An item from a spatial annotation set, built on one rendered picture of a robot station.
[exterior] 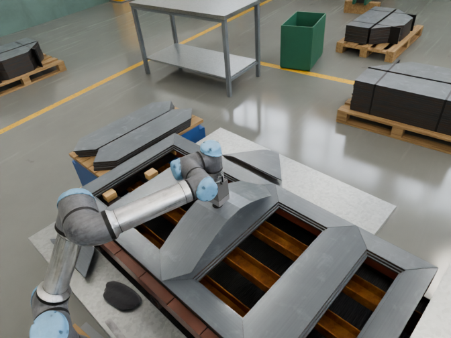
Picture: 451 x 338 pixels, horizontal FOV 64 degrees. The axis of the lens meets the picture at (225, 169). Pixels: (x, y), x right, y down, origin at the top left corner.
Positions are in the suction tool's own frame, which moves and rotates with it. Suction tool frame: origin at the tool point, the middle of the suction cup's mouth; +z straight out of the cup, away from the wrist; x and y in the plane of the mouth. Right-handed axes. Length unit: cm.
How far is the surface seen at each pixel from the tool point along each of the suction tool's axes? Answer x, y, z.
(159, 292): 36.5, -0.1, 17.7
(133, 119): -38, 112, 15
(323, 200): -53, -22, 25
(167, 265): 29.1, 1.3, 9.4
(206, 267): 17.2, -7.2, 16.8
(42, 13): -264, 736, 82
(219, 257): 10.3, -8.0, 16.8
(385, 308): -9, -70, 16
